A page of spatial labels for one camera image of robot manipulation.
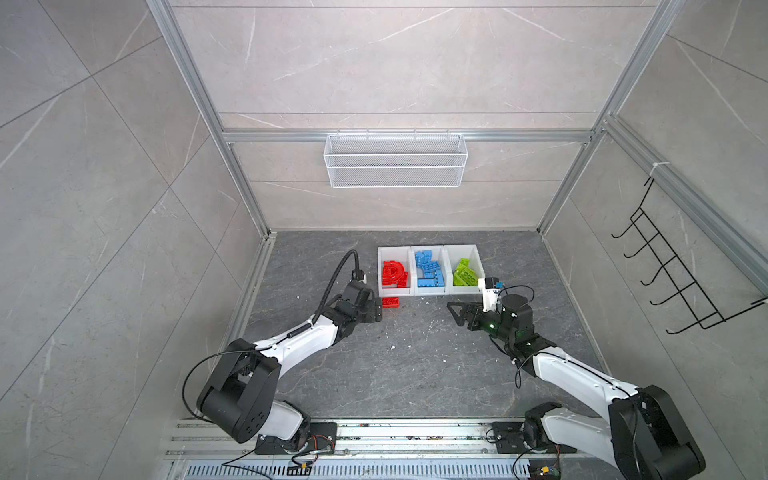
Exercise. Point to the aluminium front rail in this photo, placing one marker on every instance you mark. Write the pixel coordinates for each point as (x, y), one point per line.
(410, 448)

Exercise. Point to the green lego brick bottom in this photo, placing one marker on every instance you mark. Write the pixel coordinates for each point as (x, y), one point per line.
(464, 275)

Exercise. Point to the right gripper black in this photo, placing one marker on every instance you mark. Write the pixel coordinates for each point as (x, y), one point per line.
(477, 309)

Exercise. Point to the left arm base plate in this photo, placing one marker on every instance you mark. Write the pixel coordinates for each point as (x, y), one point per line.
(310, 437)

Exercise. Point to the white wire mesh basket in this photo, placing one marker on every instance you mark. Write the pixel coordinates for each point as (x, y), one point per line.
(403, 160)

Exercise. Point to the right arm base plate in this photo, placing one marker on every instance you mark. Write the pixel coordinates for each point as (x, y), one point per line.
(508, 438)

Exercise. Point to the white three-compartment bin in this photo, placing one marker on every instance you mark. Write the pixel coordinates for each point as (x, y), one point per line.
(448, 257)

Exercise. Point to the red arch lego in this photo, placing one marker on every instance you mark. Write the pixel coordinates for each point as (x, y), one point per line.
(394, 275)

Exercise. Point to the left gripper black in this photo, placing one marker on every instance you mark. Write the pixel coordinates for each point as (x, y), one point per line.
(375, 310)

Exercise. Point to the blue lego brick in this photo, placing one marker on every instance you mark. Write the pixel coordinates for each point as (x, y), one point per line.
(422, 257)
(431, 280)
(431, 270)

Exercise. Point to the red lego brick upper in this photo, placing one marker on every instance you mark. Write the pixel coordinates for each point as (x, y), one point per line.
(390, 302)

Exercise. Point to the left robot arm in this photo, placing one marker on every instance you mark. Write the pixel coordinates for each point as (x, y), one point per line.
(239, 395)

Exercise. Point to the blue lego brick top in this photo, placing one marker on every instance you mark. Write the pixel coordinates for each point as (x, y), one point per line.
(431, 270)

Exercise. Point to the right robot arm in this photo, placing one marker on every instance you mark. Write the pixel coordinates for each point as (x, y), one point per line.
(638, 430)

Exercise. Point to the black wire hook rack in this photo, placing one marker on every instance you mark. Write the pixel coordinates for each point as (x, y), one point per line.
(684, 284)

